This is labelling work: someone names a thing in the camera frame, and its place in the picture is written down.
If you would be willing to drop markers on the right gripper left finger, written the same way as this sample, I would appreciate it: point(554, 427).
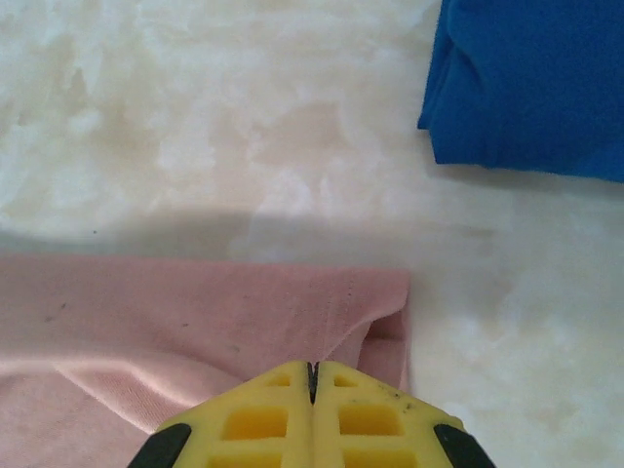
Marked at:
point(214, 439)

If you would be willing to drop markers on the folded blue t-shirt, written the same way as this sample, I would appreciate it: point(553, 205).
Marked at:
point(526, 83)

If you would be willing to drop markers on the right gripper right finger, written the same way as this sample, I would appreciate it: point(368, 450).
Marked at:
point(414, 439)

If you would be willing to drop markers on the pink t-shirt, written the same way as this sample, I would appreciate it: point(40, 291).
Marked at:
point(146, 331)

